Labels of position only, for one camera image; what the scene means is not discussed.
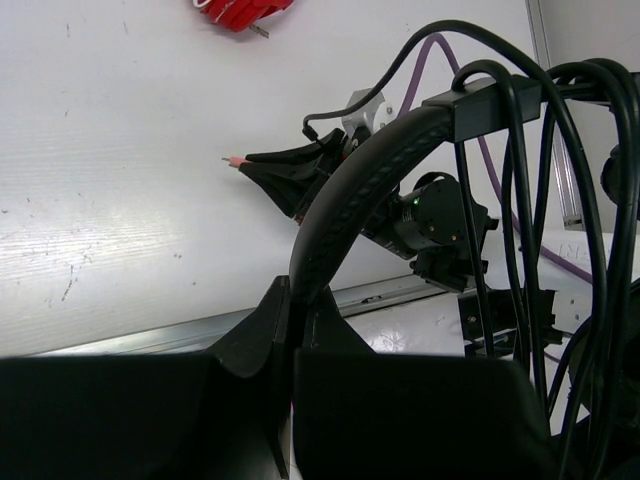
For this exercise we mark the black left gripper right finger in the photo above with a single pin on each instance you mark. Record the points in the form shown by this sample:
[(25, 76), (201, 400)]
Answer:
[(359, 414)]

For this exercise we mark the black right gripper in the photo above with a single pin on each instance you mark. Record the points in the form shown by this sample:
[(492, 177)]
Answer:
[(360, 198)]

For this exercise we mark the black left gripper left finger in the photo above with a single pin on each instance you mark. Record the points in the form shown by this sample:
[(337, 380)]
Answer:
[(217, 413)]

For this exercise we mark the black headphones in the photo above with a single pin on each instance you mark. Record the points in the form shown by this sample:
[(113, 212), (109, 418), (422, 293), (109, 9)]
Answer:
[(595, 80)]

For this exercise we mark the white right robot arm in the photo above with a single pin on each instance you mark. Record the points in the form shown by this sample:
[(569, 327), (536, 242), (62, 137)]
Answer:
[(426, 227)]

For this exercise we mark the red headphones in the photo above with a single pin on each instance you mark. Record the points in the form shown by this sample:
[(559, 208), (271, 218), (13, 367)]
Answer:
[(239, 15)]

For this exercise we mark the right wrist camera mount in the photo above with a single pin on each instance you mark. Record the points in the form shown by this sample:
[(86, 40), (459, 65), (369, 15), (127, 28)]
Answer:
[(370, 118)]

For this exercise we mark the aluminium front rail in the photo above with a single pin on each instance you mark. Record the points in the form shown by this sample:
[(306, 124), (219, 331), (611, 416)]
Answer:
[(402, 314)]

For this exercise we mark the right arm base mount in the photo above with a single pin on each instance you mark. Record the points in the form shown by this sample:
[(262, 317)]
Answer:
[(504, 322)]

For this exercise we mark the aluminium side rail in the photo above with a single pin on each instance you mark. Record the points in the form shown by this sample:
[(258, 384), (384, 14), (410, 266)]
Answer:
[(569, 201)]

